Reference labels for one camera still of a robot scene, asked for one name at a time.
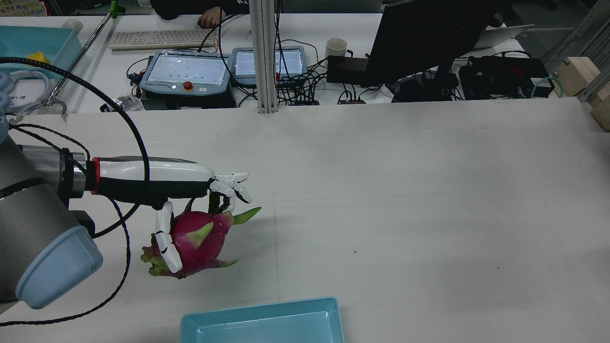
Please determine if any bare person hand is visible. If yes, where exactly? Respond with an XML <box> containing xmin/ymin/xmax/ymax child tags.
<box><xmin>197</xmin><ymin>7</ymin><xmax>226</xmax><ymax>30</ymax></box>

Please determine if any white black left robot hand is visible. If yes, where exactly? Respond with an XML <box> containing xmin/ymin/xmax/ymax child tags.
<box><xmin>92</xmin><ymin>156</ymin><xmax>254</xmax><ymax>275</ymax></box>

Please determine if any pink dragon fruit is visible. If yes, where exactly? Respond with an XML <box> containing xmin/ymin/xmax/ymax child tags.
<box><xmin>140</xmin><ymin>198</ymin><xmax>263</xmax><ymax>280</ymax></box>

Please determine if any dark sleeved person forearm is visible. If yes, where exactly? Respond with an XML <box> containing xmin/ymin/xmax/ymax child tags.
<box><xmin>150</xmin><ymin>0</ymin><xmax>249</xmax><ymax>21</ymax></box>

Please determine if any left teach pendant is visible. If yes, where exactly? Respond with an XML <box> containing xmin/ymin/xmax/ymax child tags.
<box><xmin>139</xmin><ymin>50</ymin><xmax>231</xmax><ymax>96</ymax></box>

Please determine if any white computer keyboard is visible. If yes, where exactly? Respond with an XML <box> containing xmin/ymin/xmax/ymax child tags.
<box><xmin>108</xmin><ymin>30</ymin><xmax>218</xmax><ymax>52</ymax></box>

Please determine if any clear plastic parts bag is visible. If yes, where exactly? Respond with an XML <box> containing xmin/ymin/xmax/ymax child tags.
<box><xmin>110</xmin><ymin>94</ymin><xmax>144</xmax><ymax>113</ymax></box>

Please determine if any grey blue teach pendant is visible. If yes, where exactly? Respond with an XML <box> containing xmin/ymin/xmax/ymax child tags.
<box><xmin>230</xmin><ymin>46</ymin><xmax>307</xmax><ymax>86</ymax></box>

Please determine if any white mug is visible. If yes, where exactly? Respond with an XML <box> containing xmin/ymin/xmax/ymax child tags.
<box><xmin>325</xmin><ymin>37</ymin><xmax>349</xmax><ymax>61</ymax></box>

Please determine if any black docking box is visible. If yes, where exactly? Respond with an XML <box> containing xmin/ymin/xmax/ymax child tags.
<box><xmin>326</xmin><ymin>55</ymin><xmax>370</xmax><ymax>86</ymax></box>

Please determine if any teal plastic bin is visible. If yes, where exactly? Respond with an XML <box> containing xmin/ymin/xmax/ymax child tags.
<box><xmin>0</xmin><ymin>25</ymin><xmax>83</xmax><ymax>81</ymax></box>

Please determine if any colourful printed box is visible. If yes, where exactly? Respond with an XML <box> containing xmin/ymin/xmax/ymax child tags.
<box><xmin>0</xmin><ymin>0</ymin><xmax>47</xmax><ymax>18</ymax></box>

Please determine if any teal plastic tray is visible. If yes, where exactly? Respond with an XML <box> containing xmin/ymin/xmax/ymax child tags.
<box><xmin>180</xmin><ymin>296</ymin><xmax>345</xmax><ymax>343</ymax></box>

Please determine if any black Huawei monitor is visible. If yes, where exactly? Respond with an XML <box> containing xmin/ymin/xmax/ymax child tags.
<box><xmin>366</xmin><ymin>0</ymin><xmax>507</xmax><ymax>89</ymax></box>

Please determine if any black monitor stand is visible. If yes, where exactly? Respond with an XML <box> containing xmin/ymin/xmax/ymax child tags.
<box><xmin>393</xmin><ymin>64</ymin><xmax>461</xmax><ymax>103</ymax></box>

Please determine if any silver laptop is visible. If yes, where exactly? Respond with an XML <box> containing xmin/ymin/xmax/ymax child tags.
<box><xmin>473</xmin><ymin>24</ymin><xmax>536</xmax><ymax>51</ymax></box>

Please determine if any black mini PC red logo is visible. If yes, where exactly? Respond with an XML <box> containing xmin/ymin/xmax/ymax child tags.
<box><xmin>458</xmin><ymin>56</ymin><xmax>556</xmax><ymax>101</ymax></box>

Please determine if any wooden block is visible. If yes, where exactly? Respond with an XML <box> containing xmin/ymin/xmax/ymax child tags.
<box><xmin>555</xmin><ymin>56</ymin><xmax>601</xmax><ymax>99</ymax></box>
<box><xmin>590</xmin><ymin>88</ymin><xmax>610</xmax><ymax>133</ymax></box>

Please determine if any black robot hand cable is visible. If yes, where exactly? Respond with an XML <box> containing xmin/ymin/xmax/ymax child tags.
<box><xmin>0</xmin><ymin>56</ymin><xmax>151</xmax><ymax>327</ymax></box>

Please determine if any aluminium profile post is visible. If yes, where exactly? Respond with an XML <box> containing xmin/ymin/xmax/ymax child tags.
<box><xmin>249</xmin><ymin>0</ymin><xmax>279</xmax><ymax>114</ymax></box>

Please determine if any black cable tangle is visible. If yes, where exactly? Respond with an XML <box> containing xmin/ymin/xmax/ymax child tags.
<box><xmin>275</xmin><ymin>38</ymin><xmax>397</xmax><ymax>107</ymax></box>

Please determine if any silver grabber stick green handle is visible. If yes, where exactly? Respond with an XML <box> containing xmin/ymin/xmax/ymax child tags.
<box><xmin>45</xmin><ymin>0</ymin><xmax>127</xmax><ymax>118</ymax></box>

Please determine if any white ring-shaped device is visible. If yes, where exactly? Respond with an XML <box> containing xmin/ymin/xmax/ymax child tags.
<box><xmin>0</xmin><ymin>69</ymin><xmax>51</xmax><ymax>115</ymax></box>

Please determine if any teal network cable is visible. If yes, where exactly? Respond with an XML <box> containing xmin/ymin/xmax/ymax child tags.
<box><xmin>529</xmin><ymin>76</ymin><xmax>564</xmax><ymax>100</ymax></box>

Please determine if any aluminium frame beam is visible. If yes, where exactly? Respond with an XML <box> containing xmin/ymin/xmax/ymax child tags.
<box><xmin>542</xmin><ymin>0</ymin><xmax>610</xmax><ymax>103</ymax></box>

